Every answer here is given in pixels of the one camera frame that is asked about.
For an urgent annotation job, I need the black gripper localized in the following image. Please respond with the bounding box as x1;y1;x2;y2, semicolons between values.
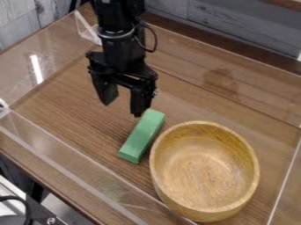
86;30;158;117

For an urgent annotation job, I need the green rectangular block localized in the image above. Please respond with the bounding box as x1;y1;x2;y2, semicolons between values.
119;109;166;163

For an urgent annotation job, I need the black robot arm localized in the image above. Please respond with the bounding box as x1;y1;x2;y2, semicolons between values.
86;0;158;117

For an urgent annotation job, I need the brown wooden bowl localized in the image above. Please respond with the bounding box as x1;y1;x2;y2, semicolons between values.
150;120;260;222

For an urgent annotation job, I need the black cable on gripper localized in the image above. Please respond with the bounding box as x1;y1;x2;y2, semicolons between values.
134;18;160;54

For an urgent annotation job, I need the clear acrylic corner bracket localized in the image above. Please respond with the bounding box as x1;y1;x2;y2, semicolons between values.
74;11;102;46

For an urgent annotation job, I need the clear acrylic tray wall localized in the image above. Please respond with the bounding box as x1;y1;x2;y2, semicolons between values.
0;99;197;225

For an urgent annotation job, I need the black cable lower left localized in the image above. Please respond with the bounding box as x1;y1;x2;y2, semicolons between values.
0;195;34;225

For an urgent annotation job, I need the black metal mount plate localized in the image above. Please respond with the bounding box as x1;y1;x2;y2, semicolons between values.
24;196;67;225

